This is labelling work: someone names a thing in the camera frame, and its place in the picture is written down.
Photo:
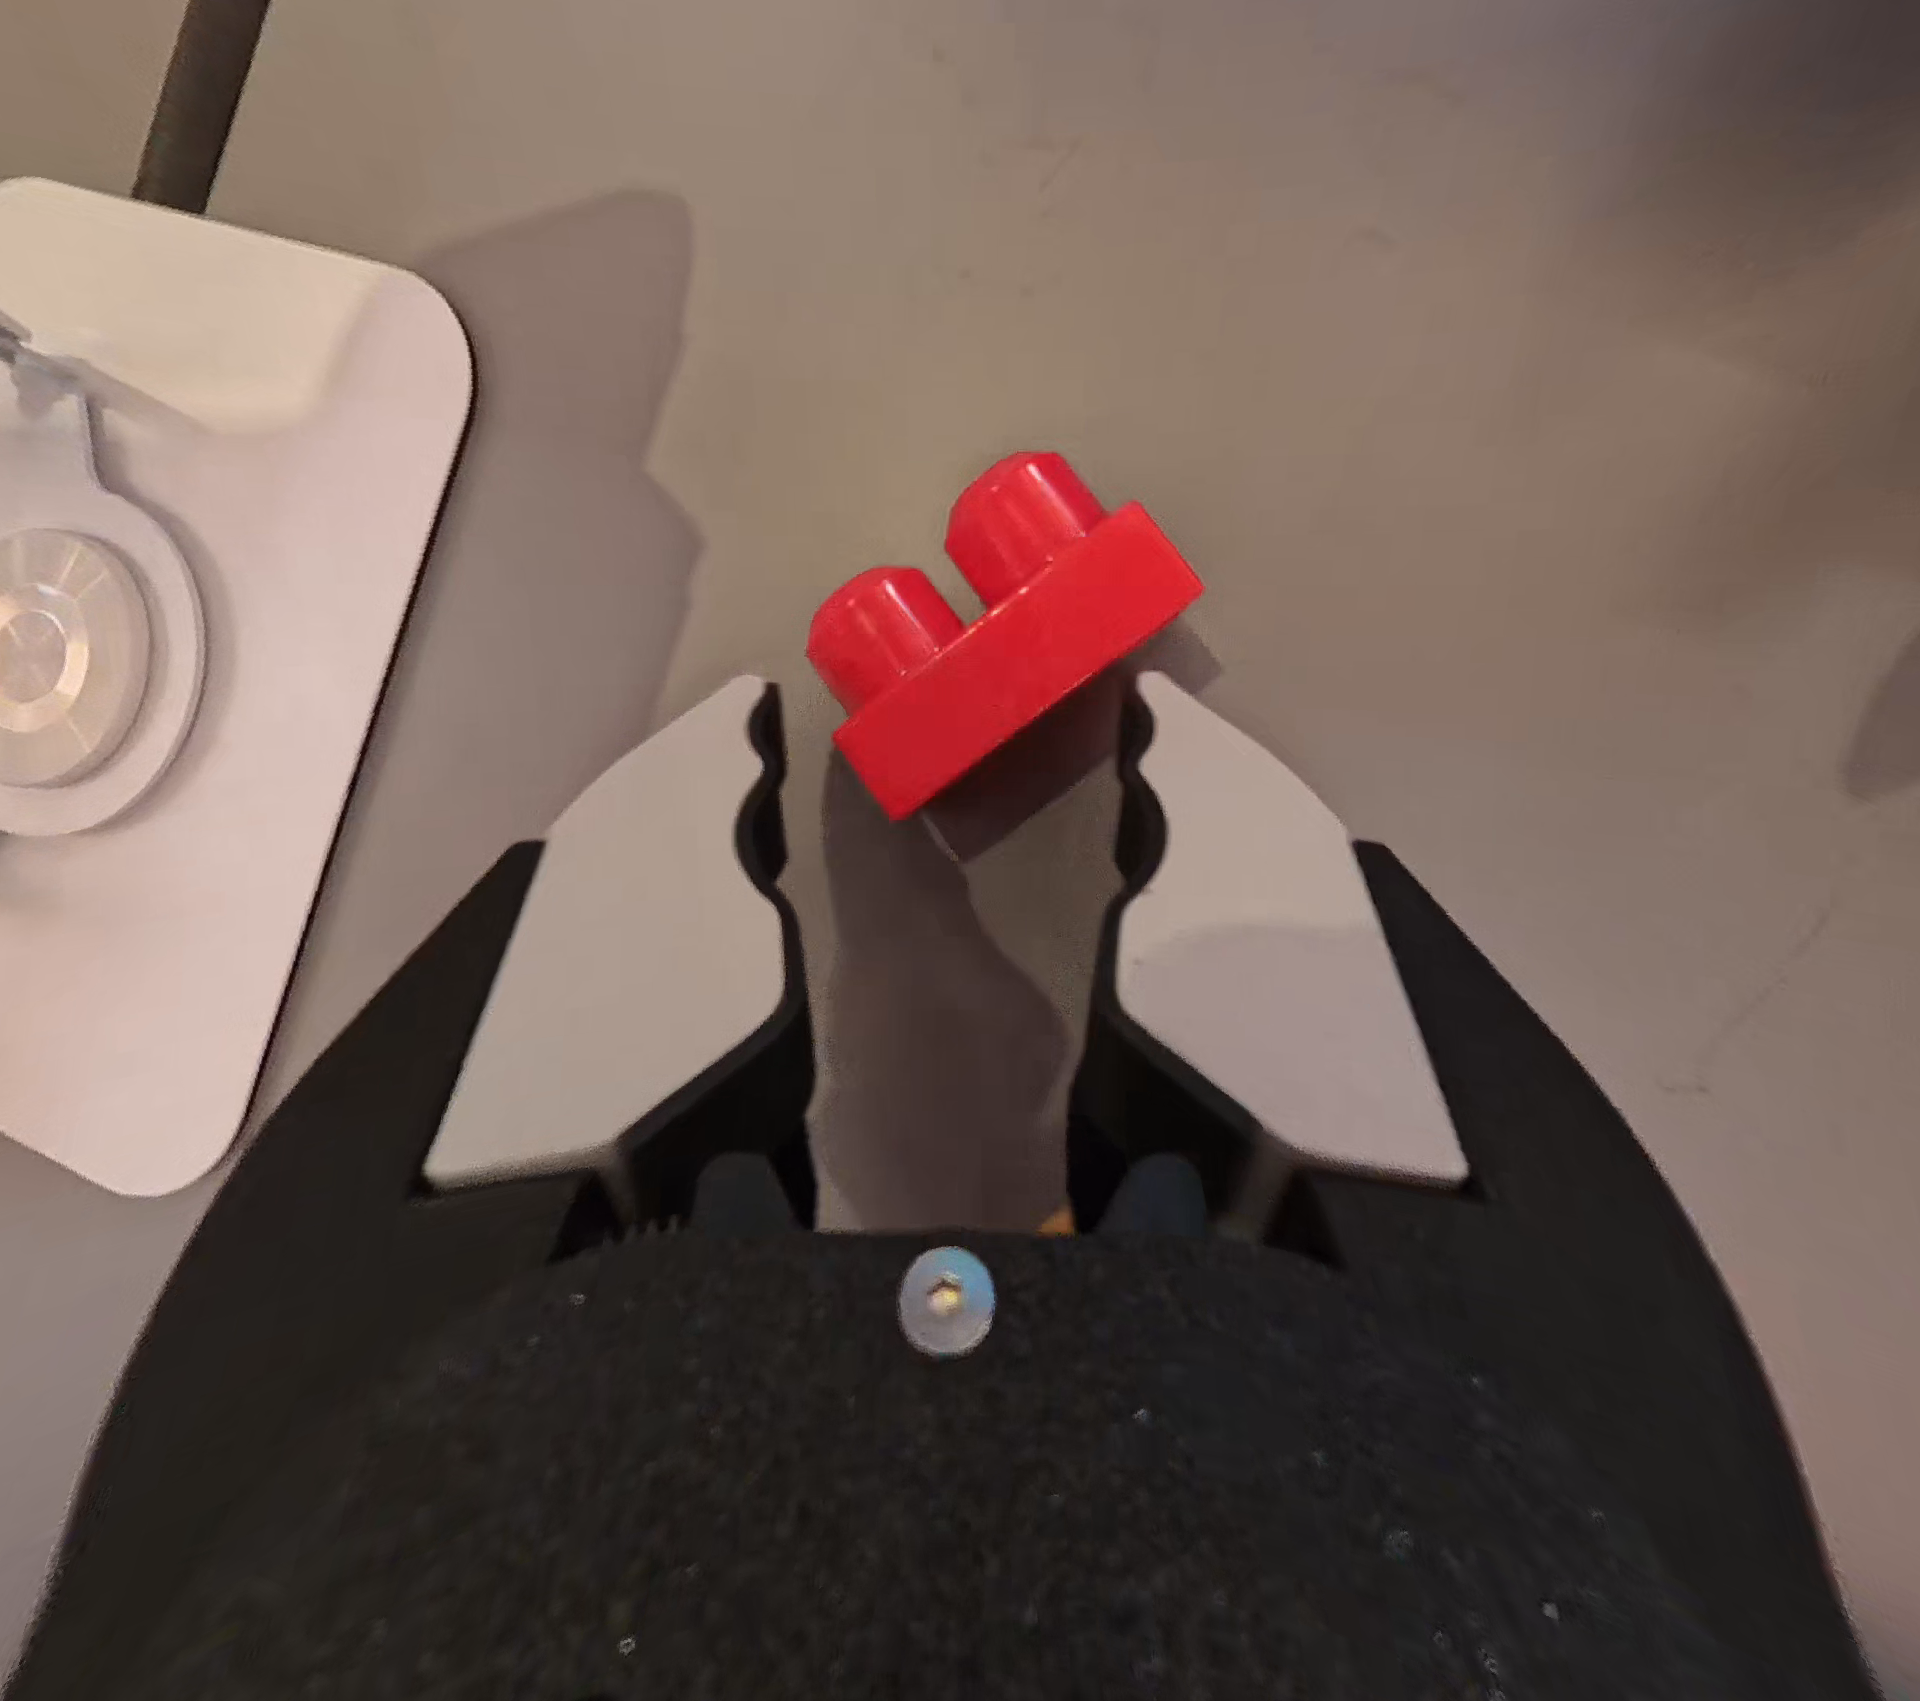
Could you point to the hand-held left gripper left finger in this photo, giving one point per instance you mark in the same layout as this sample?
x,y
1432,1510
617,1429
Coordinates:
x,y
598,978

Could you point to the grey desk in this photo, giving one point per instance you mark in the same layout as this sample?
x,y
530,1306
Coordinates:
x,y
1198,157

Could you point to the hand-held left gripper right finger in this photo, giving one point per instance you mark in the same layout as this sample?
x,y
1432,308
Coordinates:
x,y
1276,978

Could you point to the white tilting stand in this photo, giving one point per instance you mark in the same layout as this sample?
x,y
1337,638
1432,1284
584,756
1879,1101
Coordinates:
x,y
295,678

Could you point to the red two-stud block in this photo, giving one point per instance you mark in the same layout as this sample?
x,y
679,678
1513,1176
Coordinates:
x,y
1018,666

